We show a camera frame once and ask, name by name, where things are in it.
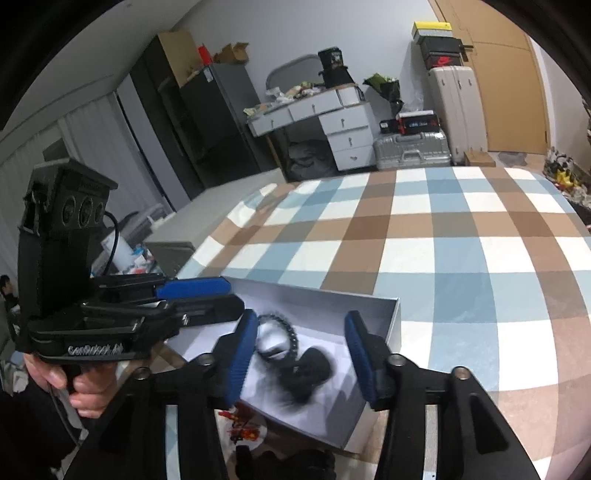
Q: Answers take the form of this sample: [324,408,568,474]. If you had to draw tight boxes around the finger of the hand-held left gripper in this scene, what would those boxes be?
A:
[92,273,232,301]
[157,295,245,328]

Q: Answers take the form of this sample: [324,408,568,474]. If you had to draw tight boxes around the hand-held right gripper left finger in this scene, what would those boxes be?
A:
[62,308,259,480]

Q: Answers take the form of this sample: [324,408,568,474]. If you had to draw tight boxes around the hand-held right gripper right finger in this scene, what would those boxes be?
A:
[344,310,543,480]

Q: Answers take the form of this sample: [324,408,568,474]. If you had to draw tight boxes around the black hair claw clip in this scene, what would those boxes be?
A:
[272,347,334,407]

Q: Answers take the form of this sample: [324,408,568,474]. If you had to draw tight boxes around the grey cardboard box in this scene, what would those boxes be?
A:
[166,276,402,449]

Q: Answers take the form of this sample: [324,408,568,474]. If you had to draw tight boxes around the red print button badge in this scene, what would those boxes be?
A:
[217,408,266,446]

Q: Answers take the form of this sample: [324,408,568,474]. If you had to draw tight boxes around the person's left forearm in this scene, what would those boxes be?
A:
[0,392,84,480]

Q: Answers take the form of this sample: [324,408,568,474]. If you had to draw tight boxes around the person's left hand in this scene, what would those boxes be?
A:
[23,353,116,418]

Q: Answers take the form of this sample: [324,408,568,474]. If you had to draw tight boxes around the grey bench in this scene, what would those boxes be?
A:
[143,167,287,275]

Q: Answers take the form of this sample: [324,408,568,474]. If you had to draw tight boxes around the white paper roll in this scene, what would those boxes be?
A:
[102,228,134,273]

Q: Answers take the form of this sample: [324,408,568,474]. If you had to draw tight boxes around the plaid blanket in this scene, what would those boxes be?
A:
[178,166,591,480]

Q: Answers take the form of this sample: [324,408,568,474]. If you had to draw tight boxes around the white curtain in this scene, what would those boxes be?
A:
[0,83,176,278]

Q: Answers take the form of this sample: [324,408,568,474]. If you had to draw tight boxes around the black fabric item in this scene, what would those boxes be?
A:
[235,445,333,480]

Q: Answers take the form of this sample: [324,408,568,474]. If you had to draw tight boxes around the dark bag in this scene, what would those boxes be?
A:
[286,141,335,178]

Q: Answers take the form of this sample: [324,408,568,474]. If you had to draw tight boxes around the grey refrigerator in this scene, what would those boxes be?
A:
[180,62,264,185]

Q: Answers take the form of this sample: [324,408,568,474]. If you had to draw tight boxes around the black wardrobe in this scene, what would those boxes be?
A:
[129,34,218,199]

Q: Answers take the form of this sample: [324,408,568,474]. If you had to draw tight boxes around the white desk with drawers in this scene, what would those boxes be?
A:
[247,85,376,172]

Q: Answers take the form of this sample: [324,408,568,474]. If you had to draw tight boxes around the silver suitcase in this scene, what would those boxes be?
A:
[373,130,452,171]

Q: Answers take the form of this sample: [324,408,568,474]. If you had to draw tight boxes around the flat cardboard sheet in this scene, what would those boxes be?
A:
[157,31,200,88]

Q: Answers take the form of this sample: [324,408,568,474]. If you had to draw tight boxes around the brown cardboard box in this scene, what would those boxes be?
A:
[463,150,497,167]

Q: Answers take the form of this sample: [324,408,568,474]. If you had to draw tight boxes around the grey arched mirror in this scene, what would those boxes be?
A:
[265,54,326,100]

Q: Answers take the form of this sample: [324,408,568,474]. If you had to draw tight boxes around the open cardboard box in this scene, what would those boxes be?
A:
[212,42,250,64]

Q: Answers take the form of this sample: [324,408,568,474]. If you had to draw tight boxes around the black and red box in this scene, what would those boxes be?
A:
[397,111,441,136]

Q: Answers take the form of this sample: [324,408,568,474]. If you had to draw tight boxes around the cream upright suitcase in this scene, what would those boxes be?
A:
[427,66,488,164]

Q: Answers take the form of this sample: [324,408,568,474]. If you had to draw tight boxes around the yellow shoes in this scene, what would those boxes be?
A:
[545,148,587,195]

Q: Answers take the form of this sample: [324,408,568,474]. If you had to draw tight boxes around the black wrapped bouquet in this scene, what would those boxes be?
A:
[362,73,402,116]

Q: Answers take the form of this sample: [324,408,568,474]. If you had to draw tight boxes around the wooden door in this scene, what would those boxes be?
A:
[429,0,550,155]

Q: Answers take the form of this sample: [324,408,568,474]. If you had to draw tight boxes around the black shoe box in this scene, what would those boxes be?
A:
[418,39,465,70]

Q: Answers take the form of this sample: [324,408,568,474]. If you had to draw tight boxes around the yellow shoe box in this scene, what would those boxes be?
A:
[412,21,452,44]

